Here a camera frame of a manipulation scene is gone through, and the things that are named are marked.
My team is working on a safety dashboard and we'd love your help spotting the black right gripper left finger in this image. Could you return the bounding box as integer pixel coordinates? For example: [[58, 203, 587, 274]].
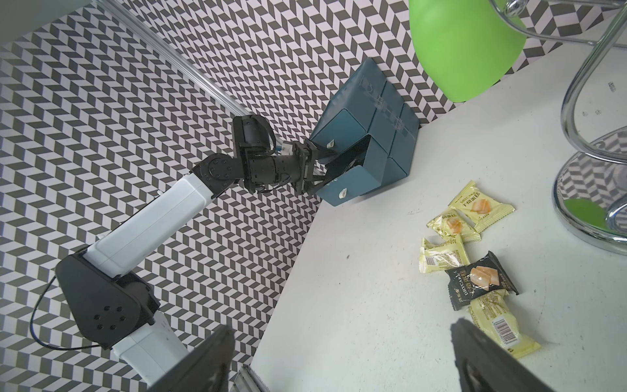
[[148, 325, 235, 392]]

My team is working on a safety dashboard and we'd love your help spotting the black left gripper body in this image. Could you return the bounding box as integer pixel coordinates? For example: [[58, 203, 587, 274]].
[[292, 139, 326, 195]]

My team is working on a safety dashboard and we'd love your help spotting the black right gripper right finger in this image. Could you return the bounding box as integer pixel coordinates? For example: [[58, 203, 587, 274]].
[[451, 318, 551, 392]]

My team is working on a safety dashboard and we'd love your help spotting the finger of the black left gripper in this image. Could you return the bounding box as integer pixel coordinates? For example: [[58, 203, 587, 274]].
[[315, 136, 372, 193]]

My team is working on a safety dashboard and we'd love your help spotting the dark teal drawer box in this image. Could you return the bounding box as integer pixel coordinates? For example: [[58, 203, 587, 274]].
[[310, 58, 421, 206]]

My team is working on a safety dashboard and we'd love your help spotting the pale yellow cookie packet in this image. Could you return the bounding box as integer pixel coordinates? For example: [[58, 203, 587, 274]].
[[469, 289, 541, 359]]

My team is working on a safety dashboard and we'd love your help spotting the black cookie packet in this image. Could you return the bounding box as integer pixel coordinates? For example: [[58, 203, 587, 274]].
[[445, 251, 519, 311]]

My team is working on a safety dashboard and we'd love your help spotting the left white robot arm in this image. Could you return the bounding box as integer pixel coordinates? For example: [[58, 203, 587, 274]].
[[54, 114, 369, 386]]

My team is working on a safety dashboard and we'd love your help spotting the yellow cookie packet small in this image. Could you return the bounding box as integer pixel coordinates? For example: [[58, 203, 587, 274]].
[[419, 235, 471, 274]]

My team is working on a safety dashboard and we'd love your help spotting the yellow cookie packet middle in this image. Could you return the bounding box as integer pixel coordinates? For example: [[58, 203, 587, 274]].
[[426, 208, 481, 243]]

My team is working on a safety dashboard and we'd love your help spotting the yellow cookie packet top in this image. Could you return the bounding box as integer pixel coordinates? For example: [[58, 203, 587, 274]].
[[448, 181, 515, 233]]

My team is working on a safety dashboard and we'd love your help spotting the green plastic goblet cup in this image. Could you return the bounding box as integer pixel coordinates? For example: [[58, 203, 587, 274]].
[[409, 0, 527, 103]]

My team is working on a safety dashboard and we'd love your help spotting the chrome wire hook stand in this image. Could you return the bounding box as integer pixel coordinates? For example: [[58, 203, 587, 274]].
[[488, 1, 626, 255]]

